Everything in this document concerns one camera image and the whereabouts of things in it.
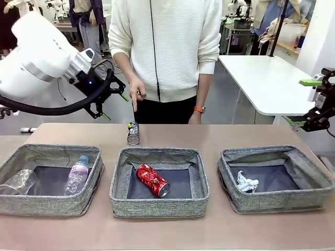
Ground clear plastic bag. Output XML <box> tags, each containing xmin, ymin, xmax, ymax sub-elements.
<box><xmin>281</xmin><ymin>22</ymin><xmax>309</xmax><ymax>49</ymax></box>

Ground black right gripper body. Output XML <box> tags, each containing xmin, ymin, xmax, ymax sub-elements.
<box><xmin>324</xmin><ymin>77</ymin><xmax>335</xmax><ymax>108</ymax></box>

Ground bystander in blue shirt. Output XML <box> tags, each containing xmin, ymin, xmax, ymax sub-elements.
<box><xmin>250</xmin><ymin>0</ymin><xmax>298</xmax><ymax>35</ymax></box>

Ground black plastic crate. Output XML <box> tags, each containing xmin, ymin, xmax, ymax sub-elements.
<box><xmin>233</xmin><ymin>20</ymin><xmax>252</xmax><ymax>30</ymax></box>

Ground beige cloth pile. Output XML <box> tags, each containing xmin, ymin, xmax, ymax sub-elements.
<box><xmin>258</xmin><ymin>17</ymin><xmax>288</xmax><ymax>44</ymax></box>

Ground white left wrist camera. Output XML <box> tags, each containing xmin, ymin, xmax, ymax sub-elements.
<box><xmin>68</xmin><ymin>48</ymin><xmax>95</xmax><ymax>81</ymax></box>

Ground large white table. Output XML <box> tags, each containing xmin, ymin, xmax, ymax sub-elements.
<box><xmin>217</xmin><ymin>54</ymin><xmax>328</xmax><ymax>134</ymax></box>

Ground person in white sweater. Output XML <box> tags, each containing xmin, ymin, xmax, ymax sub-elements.
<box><xmin>108</xmin><ymin>0</ymin><xmax>223</xmax><ymax>103</ymax></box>

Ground background metal desk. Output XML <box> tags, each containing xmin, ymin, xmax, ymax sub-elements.
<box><xmin>222</xmin><ymin>22</ymin><xmax>256</xmax><ymax>55</ymax></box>

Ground clear plastic cup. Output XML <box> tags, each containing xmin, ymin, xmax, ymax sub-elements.
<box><xmin>0</xmin><ymin>168</ymin><xmax>37</xmax><ymax>196</ymax></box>

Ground clear bottle with blue cap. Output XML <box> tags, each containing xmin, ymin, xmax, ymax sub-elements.
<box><xmin>64</xmin><ymin>155</ymin><xmax>91</xmax><ymax>196</ymax></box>

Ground person's left hand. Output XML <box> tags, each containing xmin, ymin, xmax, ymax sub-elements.
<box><xmin>188</xmin><ymin>111</ymin><xmax>204</xmax><ymax>125</ymax></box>

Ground silver and black drink can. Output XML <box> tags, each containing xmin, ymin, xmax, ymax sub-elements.
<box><xmin>127</xmin><ymin>121</ymin><xmax>141</xmax><ymax>145</ymax></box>

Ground grey fabric basket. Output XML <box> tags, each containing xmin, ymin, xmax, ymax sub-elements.
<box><xmin>109</xmin><ymin>146</ymin><xmax>211</xmax><ymax>219</ymax></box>
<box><xmin>0</xmin><ymin>143</ymin><xmax>105</xmax><ymax>217</ymax></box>
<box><xmin>217</xmin><ymin>145</ymin><xmax>335</xmax><ymax>215</ymax></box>

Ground black flexible mini tripod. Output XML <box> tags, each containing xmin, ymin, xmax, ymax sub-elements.
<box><xmin>0</xmin><ymin>106</ymin><xmax>20</xmax><ymax>120</ymax></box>

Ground person's right forearm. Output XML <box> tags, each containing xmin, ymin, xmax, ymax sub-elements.
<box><xmin>113</xmin><ymin>50</ymin><xmax>139</xmax><ymax>82</ymax></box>

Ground crushed red drink can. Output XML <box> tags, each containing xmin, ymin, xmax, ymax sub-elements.
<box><xmin>135</xmin><ymin>163</ymin><xmax>171</xmax><ymax>198</ymax></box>

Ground bystander in grey trousers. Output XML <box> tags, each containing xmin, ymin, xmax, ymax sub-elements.
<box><xmin>68</xmin><ymin>0</ymin><xmax>106</xmax><ymax>53</ymax></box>

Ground bystander in white coat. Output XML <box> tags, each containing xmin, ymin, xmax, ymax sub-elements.
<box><xmin>2</xmin><ymin>0</ymin><xmax>29</xmax><ymax>16</ymax></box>

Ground black left arm cable sleeve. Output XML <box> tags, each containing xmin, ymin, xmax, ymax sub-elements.
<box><xmin>0</xmin><ymin>59</ymin><xmax>116</xmax><ymax>116</ymax></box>

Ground person's right hand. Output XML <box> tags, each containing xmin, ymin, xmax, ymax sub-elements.
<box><xmin>129</xmin><ymin>77</ymin><xmax>147</xmax><ymax>112</ymax></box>

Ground person's left forearm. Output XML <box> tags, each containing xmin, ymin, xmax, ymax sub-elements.
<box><xmin>195</xmin><ymin>72</ymin><xmax>213</xmax><ymax>108</ymax></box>

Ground white paper ball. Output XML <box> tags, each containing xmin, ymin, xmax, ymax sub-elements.
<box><xmin>236</xmin><ymin>170</ymin><xmax>260</xmax><ymax>193</ymax></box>

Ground background white robot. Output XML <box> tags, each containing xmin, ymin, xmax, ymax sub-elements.
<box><xmin>225</xmin><ymin>0</ymin><xmax>253</xmax><ymax>20</ymax></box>

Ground black stand pole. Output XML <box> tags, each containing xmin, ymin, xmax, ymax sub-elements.
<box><xmin>269</xmin><ymin>0</ymin><xmax>289</xmax><ymax>57</ymax></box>

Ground bystander in black dress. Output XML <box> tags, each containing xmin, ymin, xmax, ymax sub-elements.
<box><xmin>0</xmin><ymin>7</ymin><xmax>20</xmax><ymax>57</ymax></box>

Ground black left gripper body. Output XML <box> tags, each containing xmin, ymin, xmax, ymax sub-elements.
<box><xmin>70</xmin><ymin>68</ymin><xmax>117</xmax><ymax>105</ymax></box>

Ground black earphone cable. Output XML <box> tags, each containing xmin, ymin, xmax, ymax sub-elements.
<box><xmin>149</xmin><ymin>0</ymin><xmax>161</xmax><ymax>102</ymax></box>

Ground black trousers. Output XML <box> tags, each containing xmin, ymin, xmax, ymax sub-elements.
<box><xmin>133</xmin><ymin>95</ymin><xmax>198</xmax><ymax>125</ymax></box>

